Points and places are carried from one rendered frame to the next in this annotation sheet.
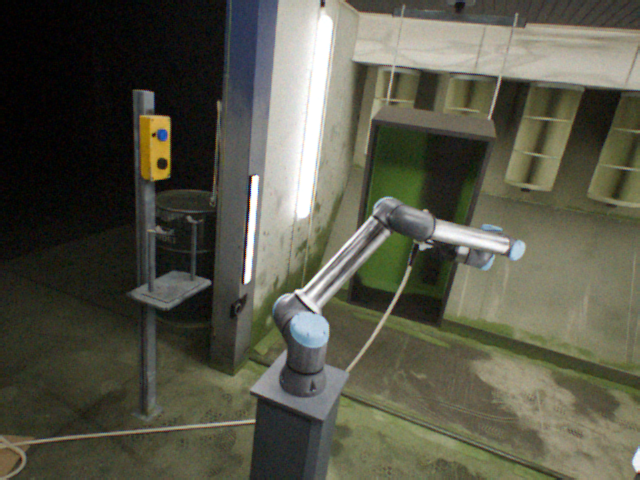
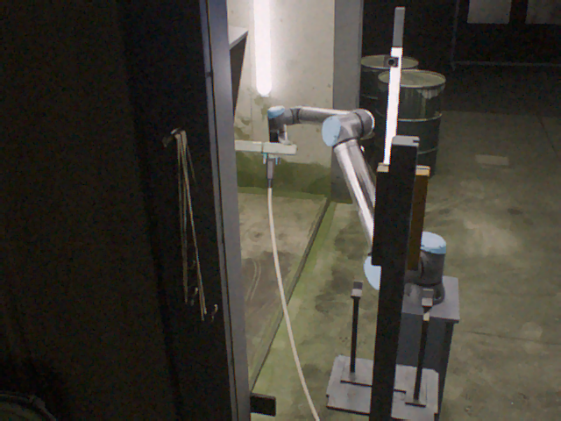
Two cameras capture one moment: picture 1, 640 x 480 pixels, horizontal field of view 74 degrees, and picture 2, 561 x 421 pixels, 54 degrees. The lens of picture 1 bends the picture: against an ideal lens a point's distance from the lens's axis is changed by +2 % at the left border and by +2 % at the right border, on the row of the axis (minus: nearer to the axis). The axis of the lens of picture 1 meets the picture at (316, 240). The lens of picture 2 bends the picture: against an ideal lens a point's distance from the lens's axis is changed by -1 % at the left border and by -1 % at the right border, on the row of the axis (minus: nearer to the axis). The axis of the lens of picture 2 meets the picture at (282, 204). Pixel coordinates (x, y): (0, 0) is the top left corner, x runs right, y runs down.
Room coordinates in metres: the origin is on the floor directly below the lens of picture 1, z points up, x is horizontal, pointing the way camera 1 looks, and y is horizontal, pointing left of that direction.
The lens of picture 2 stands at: (2.13, 1.88, 2.06)
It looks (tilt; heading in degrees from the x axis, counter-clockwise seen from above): 27 degrees down; 265
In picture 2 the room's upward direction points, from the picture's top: 1 degrees counter-clockwise
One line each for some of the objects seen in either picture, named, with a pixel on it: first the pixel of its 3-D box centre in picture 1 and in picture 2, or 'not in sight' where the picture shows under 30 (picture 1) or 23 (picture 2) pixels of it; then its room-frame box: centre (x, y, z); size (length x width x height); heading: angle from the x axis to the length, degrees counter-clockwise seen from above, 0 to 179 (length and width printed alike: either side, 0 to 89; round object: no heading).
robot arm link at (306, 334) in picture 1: (307, 339); (424, 256); (1.39, -0.02, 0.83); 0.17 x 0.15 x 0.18; 24
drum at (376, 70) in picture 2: not in sight; (385, 105); (0.66, -3.37, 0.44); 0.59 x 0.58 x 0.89; 152
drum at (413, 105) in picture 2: not in sight; (408, 126); (0.63, -2.72, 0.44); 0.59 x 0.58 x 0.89; 85
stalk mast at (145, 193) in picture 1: (146, 273); (380, 416); (1.78, 0.78, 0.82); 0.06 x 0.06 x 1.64; 70
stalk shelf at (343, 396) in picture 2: (171, 288); (382, 388); (1.73, 0.64, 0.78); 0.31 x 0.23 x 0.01; 160
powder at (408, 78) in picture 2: not in sight; (411, 79); (0.63, -2.72, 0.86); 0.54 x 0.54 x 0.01
